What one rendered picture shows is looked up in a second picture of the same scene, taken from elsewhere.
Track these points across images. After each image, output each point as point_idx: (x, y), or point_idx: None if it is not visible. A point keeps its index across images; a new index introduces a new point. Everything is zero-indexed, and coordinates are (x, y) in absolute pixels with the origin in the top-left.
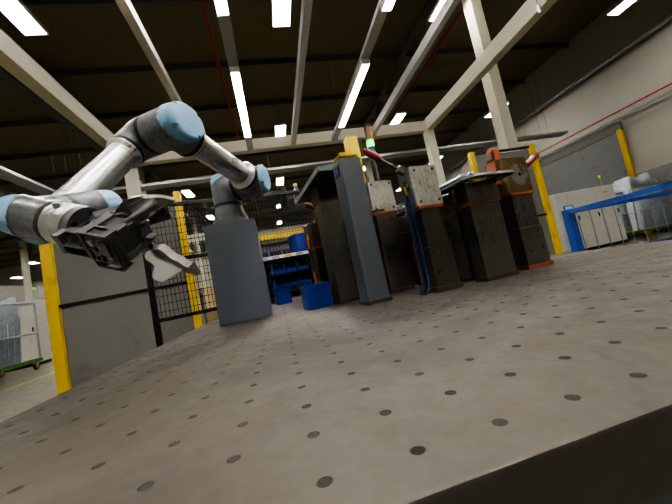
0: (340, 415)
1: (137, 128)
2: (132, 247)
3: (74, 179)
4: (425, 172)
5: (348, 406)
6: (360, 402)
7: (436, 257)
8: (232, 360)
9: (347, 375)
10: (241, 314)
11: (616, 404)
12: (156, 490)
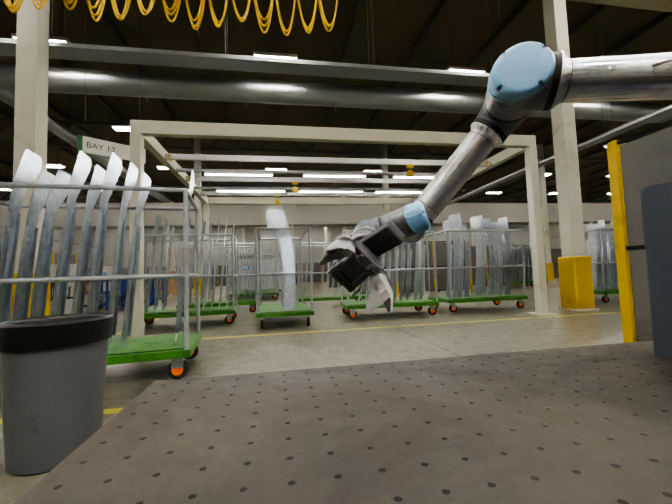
0: (114, 491)
1: (485, 104)
2: (356, 276)
3: (427, 185)
4: None
5: (122, 494)
6: (119, 500)
7: None
8: (366, 415)
9: (191, 494)
10: None
11: None
12: (133, 442)
